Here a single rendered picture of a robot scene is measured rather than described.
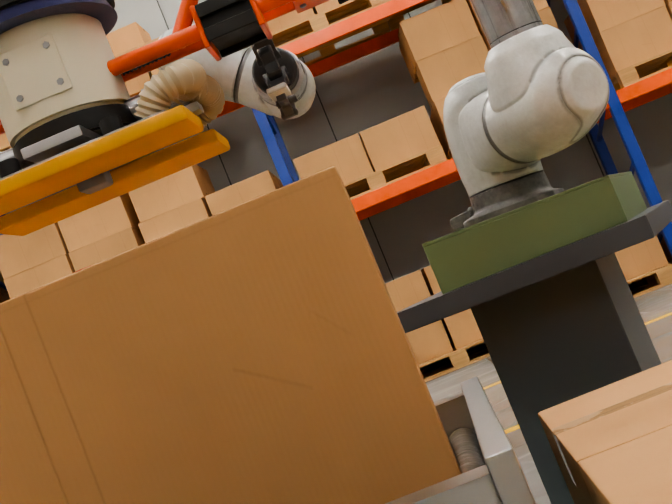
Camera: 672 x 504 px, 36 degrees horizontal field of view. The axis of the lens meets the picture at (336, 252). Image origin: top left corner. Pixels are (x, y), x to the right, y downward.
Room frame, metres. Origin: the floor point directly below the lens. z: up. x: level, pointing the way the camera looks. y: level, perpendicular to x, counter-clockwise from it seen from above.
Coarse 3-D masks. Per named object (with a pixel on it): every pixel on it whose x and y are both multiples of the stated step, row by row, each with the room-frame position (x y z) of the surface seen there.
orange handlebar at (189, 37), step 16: (256, 0) 1.30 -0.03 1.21; (272, 0) 1.30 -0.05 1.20; (288, 0) 1.30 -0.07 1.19; (304, 0) 1.31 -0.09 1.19; (320, 0) 1.34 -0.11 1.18; (272, 16) 1.35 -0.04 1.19; (176, 32) 1.31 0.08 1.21; (192, 32) 1.31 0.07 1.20; (144, 48) 1.31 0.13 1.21; (160, 48) 1.31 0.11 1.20; (176, 48) 1.32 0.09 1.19; (192, 48) 1.35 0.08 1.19; (112, 64) 1.31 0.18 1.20; (128, 64) 1.31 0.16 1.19; (160, 64) 1.36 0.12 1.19; (0, 128) 1.37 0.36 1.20
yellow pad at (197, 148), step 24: (192, 144) 1.39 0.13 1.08; (216, 144) 1.40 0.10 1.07; (120, 168) 1.39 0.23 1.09; (144, 168) 1.39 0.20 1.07; (168, 168) 1.43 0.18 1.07; (72, 192) 1.40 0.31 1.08; (96, 192) 1.40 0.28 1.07; (120, 192) 1.47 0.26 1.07; (24, 216) 1.40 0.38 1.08; (48, 216) 1.43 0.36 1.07
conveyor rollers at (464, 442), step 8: (456, 432) 1.60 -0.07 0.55; (464, 432) 1.58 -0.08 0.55; (472, 432) 1.60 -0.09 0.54; (456, 440) 1.53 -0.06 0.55; (464, 440) 1.50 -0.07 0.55; (472, 440) 1.51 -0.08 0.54; (456, 448) 1.47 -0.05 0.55; (464, 448) 1.44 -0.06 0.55; (472, 448) 1.44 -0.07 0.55; (480, 448) 1.48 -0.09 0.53; (456, 456) 1.41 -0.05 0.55; (464, 456) 1.38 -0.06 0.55; (472, 456) 1.37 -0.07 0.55; (480, 456) 1.40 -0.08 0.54; (464, 464) 1.32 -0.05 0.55; (472, 464) 1.31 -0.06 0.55; (480, 464) 1.33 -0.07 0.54; (464, 472) 1.28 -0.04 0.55
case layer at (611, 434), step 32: (640, 384) 1.42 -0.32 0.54; (544, 416) 1.47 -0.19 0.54; (576, 416) 1.37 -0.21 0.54; (608, 416) 1.29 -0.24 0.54; (640, 416) 1.22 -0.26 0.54; (576, 448) 1.19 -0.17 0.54; (608, 448) 1.13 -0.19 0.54; (640, 448) 1.07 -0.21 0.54; (576, 480) 1.25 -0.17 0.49; (608, 480) 1.00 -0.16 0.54; (640, 480) 0.95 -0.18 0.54
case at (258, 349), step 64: (320, 192) 1.16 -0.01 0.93; (128, 256) 1.17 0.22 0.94; (192, 256) 1.17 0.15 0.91; (256, 256) 1.16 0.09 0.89; (320, 256) 1.16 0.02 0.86; (0, 320) 1.18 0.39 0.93; (64, 320) 1.17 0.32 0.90; (128, 320) 1.17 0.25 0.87; (192, 320) 1.17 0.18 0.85; (256, 320) 1.17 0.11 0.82; (320, 320) 1.16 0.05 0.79; (384, 320) 1.16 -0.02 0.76; (0, 384) 1.18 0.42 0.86; (64, 384) 1.17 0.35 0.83; (128, 384) 1.17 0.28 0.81; (192, 384) 1.17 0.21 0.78; (256, 384) 1.17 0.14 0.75; (320, 384) 1.16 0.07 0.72; (384, 384) 1.16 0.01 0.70; (0, 448) 1.18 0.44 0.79; (64, 448) 1.18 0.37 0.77; (128, 448) 1.17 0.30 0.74; (192, 448) 1.17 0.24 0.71; (256, 448) 1.17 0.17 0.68; (320, 448) 1.17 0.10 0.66; (384, 448) 1.16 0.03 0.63; (448, 448) 1.16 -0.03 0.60
